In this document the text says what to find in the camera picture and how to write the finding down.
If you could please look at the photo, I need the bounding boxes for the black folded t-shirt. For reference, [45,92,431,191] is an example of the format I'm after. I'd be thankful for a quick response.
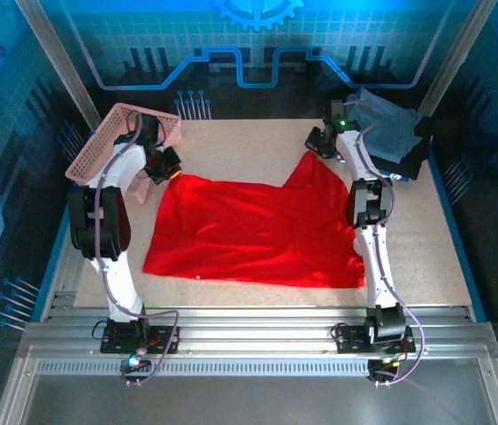
[374,117,435,181]

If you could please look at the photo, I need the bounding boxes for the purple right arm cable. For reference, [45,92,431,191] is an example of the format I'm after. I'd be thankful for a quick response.
[341,99,426,387]

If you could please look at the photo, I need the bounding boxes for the grey-blue folded t-shirt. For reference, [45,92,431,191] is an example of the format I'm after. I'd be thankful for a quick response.
[346,87,425,164]

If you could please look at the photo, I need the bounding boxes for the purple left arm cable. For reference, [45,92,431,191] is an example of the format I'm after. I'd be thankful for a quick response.
[93,109,181,387]

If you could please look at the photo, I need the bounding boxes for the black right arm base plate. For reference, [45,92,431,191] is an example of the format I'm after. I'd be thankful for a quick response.
[333,321,417,355]

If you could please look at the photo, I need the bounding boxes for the aluminium corner post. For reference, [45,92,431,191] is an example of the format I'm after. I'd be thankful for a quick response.
[13,0,102,129]
[417,0,497,117]

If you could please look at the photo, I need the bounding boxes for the pink plastic basket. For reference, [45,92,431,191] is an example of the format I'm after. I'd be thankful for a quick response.
[65,102,183,205]

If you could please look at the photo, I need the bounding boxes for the aluminium rail frame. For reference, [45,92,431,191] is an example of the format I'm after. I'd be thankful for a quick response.
[0,290,498,425]

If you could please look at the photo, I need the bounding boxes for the red bear print t-shirt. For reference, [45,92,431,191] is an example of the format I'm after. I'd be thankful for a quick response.
[142,150,367,290]

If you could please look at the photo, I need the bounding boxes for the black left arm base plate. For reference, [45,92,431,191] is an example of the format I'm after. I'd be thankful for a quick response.
[100,319,180,355]

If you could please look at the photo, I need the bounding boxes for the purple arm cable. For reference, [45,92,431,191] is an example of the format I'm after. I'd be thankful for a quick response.
[93,109,181,387]
[341,99,426,387]

